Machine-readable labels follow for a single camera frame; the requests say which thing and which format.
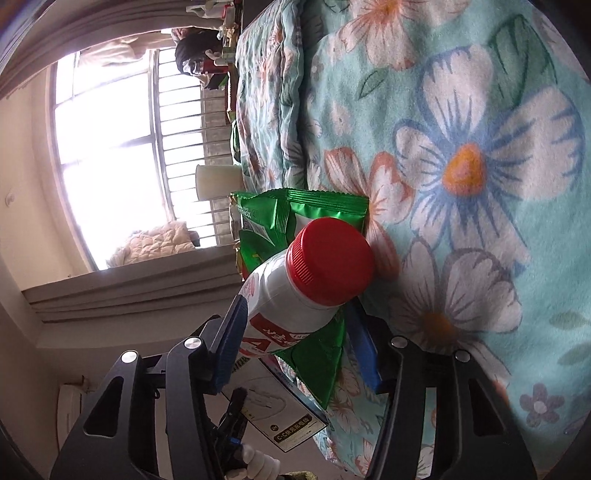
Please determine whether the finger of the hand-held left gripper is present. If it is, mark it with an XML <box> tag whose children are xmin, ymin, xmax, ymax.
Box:
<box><xmin>216</xmin><ymin>388</ymin><xmax>249</xmax><ymax>462</ymax></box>

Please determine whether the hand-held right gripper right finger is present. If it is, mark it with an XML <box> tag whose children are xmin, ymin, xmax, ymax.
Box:
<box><xmin>344</xmin><ymin>300</ymin><xmax>539</xmax><ymax>480</ymax></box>

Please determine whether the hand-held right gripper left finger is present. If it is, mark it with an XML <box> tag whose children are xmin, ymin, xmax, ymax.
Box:
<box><xmin>50</xmin><ymin>294</ymin><xmax>252</xmax><ymax>480</ymax></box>

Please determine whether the white box black label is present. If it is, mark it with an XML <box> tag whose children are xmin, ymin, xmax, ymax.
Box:
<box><xmin>222</xmin><ymin>353</ymin><xmax>331</xmax><ymax>453</ymax></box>

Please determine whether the white bottle red cap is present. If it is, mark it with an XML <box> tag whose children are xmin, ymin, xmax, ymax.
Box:
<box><xmin>238</xmin><ymin>218</ymin><xmax>376</xmax><ymax>356</ymax></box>

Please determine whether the green snack packet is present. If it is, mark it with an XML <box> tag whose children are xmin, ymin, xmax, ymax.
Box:
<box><xmin>229</xmin><ymin>188</ymin><xmax>370</xmax><ymax>411</ymax></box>

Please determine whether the person's left hand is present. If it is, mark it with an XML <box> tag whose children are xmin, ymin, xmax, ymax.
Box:
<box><xmin>226</xmin><ymin>442</ymin><xmax>282</xmax><ymax>480</ymax></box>

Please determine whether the beige quilted cloth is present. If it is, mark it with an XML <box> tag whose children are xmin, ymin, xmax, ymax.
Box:
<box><xmin>106</xmin><ymin>220</ymin><xmax>201</xmax><ymax>268</ymax></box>

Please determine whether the white foam block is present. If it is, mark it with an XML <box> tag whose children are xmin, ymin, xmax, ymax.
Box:
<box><xmin>195</xmin><ymin>164</ymin><xmax>242</xmax><ymax>202</ymax></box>

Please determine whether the metal window grille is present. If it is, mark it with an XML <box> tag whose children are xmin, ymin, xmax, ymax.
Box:
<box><xmin>152</xmin><ymin>48</ymin><xmax>241</xmax><ymax>250</ymax></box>

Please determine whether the floral teal blanket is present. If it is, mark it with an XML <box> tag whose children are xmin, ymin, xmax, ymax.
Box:
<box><xmin>231</xmin><ymin>0</ymin><xmax>591</xmax><ymax>480</ymax></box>

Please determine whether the beige curtain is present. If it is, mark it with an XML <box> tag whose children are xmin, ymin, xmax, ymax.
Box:
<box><xmin>74</xmin><ymin>25</ymin><xmax>185</xmax><ymax>68</ymax></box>

